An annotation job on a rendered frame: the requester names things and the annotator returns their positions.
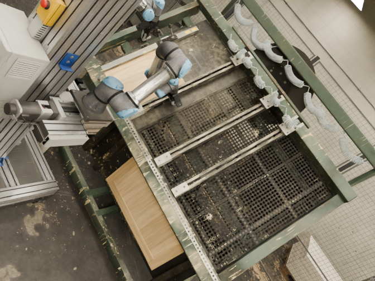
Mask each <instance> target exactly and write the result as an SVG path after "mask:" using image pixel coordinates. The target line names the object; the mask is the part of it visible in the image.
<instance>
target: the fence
mask: <svg viewBox="0 0 375 281"><path fill-rule="evenodd" d="M195 27H196V26H195ZM192 28H194V27H192ZM192 28H190V29H188V30H190V33H187V34H186V33H185V31H187V30H185V31H182V32H180V33H178V34H176V36H177V37H178V39H176V40H173V41H171V42H174V43H175V42H178V41H180V40H183V39H185V38H187V37H189V36H192V35H194V34H196V33H198V32H199V29H198V28H197V27H196V28H197V30H195V31H192V30H191V29H192ZM157 47H158V45H157V44H156V43H154V44H152V45H150V46H147V47H145V48H143V49H140V50H138V51H136V52H133V53H131V54H129V55H126V56H124V57H121V58H120V59H117V60H114V61H112V62H110V63H107V64H105V65H103V66H101V68H102V70H103V71H104V72H106V71H108V70H111V69H113V68H115V67H118V66H120V65H123V64H125V63H127V62H129V61H132V60H134V59H136V58H139V57H141V56H143V55H146V54H148V53H150V52H152V51H155V50H156V49H157Z"/></svg>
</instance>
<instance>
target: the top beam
mask: <svg viewBox="0 0 375 281"><path fill-rule="evenodd" d="M197 2H198V3H199V6H200V7H199V9H200V10H201V12H202V14H203V15H204V16H205V18H206V19H207V20H208V22H209V23H210V24H211V26H212V27H213V29H214V30H215V31H216V33H217V34H218V35H219V37H220V38H221V39H222V41H223V42H224V43H225V45H226V47H227V48H228V49H229V47H228V45H227V42H228V41H229V40H230V35H231V34H232V38H231V40H234V42H235V44H236V45H238V49H239V50H238V51H237V52H233V51H231V50H230V49H229V51H230V52H231V53H232V55H233V56H234V55H236V54H237V53H238V52H240V50H242V49H245V48H244V47H245V45H244V43H243V42H242V41H241V39H240V38H239V37H238V35H237V34H236V33H235V32H234V30H233V29H232V28H231V26H230V25H229V23H228V22H227V21H226V19H225V18H224V17H223V15H222V14H221V13H220V12H219V10H218V9H217V8H216V6H215V5H214V3H213V2H212V1H211V0H197ZM250 61H251V62H252V66H253V67H256V68H257V69H258V74H257V69H256V68H253V67H251V68H246V67H245V66H244V65H243V63H242V64H241V67H242V68H243V70H244V71H245V72H246V74H247V75H248V77H249V78H250V79H251V80H252V82H253V83H254V85H255V82H254V79H253V78H254V77H255V76H256V75H258V76H260V77H261V79H262V80H263V81H264V82H265V86H271V88H272V92H274V91H276V90H278V88H276V86H275V85H274V83H273V82H272V81H271V79H270V78H269V77H268V75H267V74H266V73H265V71H264V70H263V68H261V66H260V65H259V63H258V62H257V61H256V59H255V58H254V57H253V58H252V59H250ZM255 86H256V85H255ZM256 88H257V89H258V90H259V92H260V93H261V94H262V96H263V97H265V96H267V95H269V94H271V88H269V87H264V88H263V89H260V88H259V87H257V86H256ZM280 105H283V106H280ZM280 105H279V106H274V105H273V106H271V108H272V110H273V111H274V112H275V114H276V115H277V116H278V118H279V119H280V121H281V122H282V123H283V120H282V116H283V115H285V111H286V108H287V111H286V114H287V115H289V116H290V118H293V117H294V116H296V115H297V114H296V113H295V111H294V110H293V108H292V107H291V106H290V105H289V103H288V102H287V101H286V99H285V100H283V101H281V102H280ZM284 106H285V107H284ZM290 134H291V135H292V137H293V138H294V140H295V141H296V143H297V144H298V145H299V147H300V148H301V149H302V151H303V152H304V153H305V155H306V156H307V158H308V159H309V160H310V162H311V163H312V165H313V166H314V167H315V168H316V170H317V171H318V173H319V174H320V175H321V177H322V178H323V180H324V181H325V182H326V184H327V185H328V186H329V188H330V189H331V190H332V192H333V193H334V194H336V193H337V194H338V195H339V196H340V197H341V198H342V200H343V201H344V203H347V202H350V201H351V200H353V199H354V198H356V197H357V194H356V192H355V191H354V190H353V189H352V187H351V186H350V184H349V183H348V182H347V180H346V179H345V178H344V176H343V175H342V174H341V173H340V171H339V170H338V169H337V167H336V166H335V164H334V163H333V162H332V160H331V159H330V158H329V156H328V155H327V154H326V153H325V151H324V150H323V149H322V147H321V146H320V144H319V143H318V142H317V140H316V139H315V138H314V136H313V135H312V134H311V133H310V131H309V130H308V129H307V127H306V126H305V125H303V126H302V127H301V128H299V129H297V130H295V131H293V132H291V133H290Z"/></svg>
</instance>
